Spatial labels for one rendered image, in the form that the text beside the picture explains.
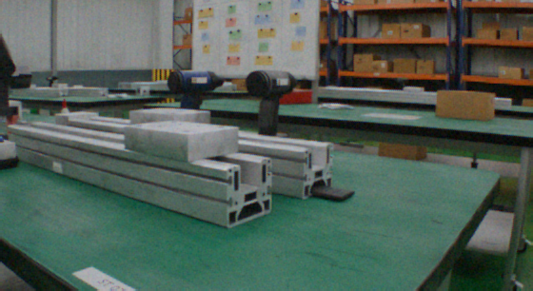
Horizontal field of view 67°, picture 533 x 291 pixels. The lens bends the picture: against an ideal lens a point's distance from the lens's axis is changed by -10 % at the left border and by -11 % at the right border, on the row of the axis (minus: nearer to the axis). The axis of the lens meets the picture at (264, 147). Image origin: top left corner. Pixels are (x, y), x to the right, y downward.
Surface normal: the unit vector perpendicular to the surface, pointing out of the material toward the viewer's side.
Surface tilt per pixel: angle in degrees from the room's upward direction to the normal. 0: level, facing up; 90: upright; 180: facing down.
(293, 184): 90
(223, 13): 90
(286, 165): 90
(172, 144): 90
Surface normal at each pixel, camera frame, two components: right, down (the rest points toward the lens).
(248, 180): -0.61, 0.12
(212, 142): 0.79, 0.11
